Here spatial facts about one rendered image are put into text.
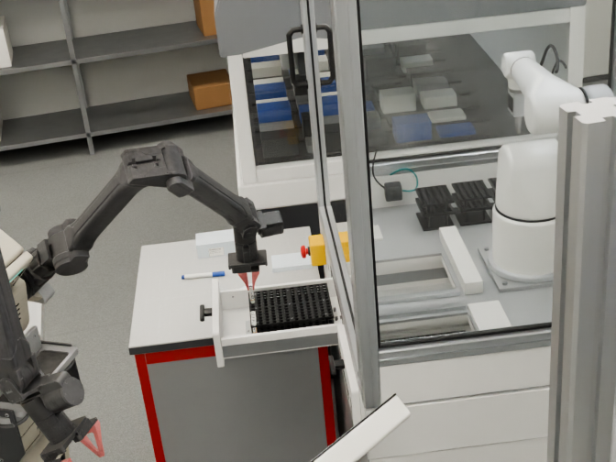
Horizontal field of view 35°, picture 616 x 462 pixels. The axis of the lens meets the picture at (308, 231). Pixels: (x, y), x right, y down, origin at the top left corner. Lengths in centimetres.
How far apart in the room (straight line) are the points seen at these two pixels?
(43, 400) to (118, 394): 203
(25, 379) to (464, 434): 98
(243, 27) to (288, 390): 115
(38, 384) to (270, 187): 160
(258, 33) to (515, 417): 153
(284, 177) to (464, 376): 139
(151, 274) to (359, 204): 138
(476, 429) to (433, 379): 18
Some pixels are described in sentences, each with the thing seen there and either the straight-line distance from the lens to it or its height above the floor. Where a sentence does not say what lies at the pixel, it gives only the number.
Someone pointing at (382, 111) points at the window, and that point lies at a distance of 189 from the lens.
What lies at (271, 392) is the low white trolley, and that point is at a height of 53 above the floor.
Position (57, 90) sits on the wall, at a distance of 672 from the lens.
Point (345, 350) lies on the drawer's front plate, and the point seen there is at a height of 93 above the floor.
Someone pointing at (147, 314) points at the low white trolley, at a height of 76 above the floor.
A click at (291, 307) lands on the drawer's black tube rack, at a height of 90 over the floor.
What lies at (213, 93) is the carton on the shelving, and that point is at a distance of 634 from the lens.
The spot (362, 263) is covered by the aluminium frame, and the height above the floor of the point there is 131.
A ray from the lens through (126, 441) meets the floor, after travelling 377.
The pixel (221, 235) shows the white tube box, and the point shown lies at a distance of 327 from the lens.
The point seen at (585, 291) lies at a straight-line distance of 74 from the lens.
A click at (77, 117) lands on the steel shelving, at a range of 656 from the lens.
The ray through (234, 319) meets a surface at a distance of 276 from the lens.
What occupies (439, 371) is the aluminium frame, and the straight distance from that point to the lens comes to 218.
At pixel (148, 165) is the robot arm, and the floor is 150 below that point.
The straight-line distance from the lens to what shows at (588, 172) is 70.
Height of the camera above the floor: 230
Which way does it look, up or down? 27 degrees down
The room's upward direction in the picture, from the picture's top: 6 degrees counter-clockwise
